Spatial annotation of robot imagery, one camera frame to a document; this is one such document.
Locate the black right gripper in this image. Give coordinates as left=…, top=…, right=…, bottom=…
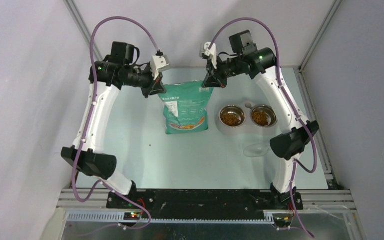
left=203, top=53, right=244, bottom=88

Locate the green pet food bag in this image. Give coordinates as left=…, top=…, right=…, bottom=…
left=158, top=80, right=213, bottom=135

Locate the clear plastic scoop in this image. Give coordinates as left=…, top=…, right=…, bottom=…
left=243, top=142, right=271, bottom=158

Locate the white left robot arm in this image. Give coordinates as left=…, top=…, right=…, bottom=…
left=61, top=41, right=170, bottom=208

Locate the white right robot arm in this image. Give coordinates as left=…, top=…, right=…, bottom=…
left=199, top=30, right=319, bottom=210

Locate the steel bowl near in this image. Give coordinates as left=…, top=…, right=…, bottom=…
left=218, top=104, right=246, bottom=128

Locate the steel bowl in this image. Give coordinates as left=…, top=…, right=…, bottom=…
left=250, top=104, right=277, bottom=128
left=218, top=104, right=246, bottom=128

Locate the brown kibble in near bowl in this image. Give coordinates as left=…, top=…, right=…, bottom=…
left=220, top=112, right=242, bottom=127

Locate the brown kibble in bowl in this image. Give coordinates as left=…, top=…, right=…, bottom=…
left=220, top=112, right=242, bottom=127
left=251, top=111, right=270, bottom=127

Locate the white double bowl stand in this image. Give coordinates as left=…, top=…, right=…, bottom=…
left=215, top=101, right=278, bottom=136

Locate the brown kibble in far bowl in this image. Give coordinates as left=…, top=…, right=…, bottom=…
left=251, top=111, right=270, bottom=127

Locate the steel bowl far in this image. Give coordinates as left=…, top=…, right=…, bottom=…
left=250, top=104, right=277, bottom=128

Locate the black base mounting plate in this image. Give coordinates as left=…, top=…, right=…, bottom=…
left=106, top=188, right=303, bottom=220

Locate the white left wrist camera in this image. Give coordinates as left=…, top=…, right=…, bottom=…
left=150, top=50, right=170, bottom=80

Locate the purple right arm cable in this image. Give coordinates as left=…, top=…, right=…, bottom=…
left=208, top=17, right=318, bottom=239

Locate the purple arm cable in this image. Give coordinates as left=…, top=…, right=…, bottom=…
left=208, top=17, right=318, bottom=239
left=71, top=15, right=163, bottom=230

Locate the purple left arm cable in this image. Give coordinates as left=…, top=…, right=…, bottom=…
left=71, top=15, right=163, bottom=230

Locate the aluminium frame rail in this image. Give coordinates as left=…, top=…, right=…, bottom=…
left=63, top=0, right=92, bottom=66

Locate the grey slotted cable duct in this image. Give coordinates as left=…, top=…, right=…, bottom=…
left=66, top=210, right=274, bottom=224

